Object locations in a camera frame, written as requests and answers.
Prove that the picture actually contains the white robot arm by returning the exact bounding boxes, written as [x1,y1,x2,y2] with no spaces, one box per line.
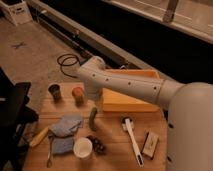
[77,56,213,171]

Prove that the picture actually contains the yellow plastic tray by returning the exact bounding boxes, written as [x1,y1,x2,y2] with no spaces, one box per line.
[102,69,160,113]

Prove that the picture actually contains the black and white box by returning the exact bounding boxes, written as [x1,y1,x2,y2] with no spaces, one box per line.
[142,132,159,159]

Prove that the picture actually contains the black chair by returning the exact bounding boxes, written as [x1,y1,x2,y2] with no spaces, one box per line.
[0,67,39,171]

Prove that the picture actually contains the white cardboard box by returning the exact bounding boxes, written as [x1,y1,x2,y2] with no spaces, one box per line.
[0,0,32,26]

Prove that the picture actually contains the white plastic cup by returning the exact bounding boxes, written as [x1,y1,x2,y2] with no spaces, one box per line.
[73,137,93,159]

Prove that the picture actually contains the green pepper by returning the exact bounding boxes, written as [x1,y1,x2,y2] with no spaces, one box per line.
[89,107,98,131]

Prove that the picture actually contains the dark metal cup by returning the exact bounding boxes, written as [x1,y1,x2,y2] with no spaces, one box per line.
[48,84,61,101]

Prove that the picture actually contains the black cable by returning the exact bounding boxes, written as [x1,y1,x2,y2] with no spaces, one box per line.
[56,53,84,80]

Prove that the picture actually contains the dark grape bunch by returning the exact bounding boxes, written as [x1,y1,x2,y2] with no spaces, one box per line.
[88,135,105,155]

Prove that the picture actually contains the metal wrench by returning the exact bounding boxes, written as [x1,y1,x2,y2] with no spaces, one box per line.
[46,136,54,168]

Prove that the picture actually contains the blue cloth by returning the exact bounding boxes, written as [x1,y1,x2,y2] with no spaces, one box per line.
[49,115,83,155]

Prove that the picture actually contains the orange-lidded small jar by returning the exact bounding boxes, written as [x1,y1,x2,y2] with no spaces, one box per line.
[72,87,85,105]

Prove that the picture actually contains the white long-handled brush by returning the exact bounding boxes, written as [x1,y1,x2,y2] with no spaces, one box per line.
[122,117,144,167]

